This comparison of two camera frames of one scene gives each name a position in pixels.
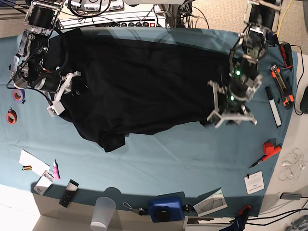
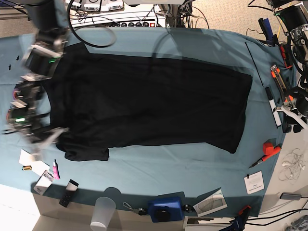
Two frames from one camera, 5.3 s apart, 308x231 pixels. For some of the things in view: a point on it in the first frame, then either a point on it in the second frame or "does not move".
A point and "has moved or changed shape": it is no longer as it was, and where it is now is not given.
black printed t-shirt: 125,82 has moved or changed shape
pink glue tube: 56,172 does not move
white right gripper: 218,115 to 288,107
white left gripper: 56,108 to 43,141
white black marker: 274,108 does not move
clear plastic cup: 105,209 does not move
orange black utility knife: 288,102 does not move
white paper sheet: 37,165 does not move
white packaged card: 44,183 does not move
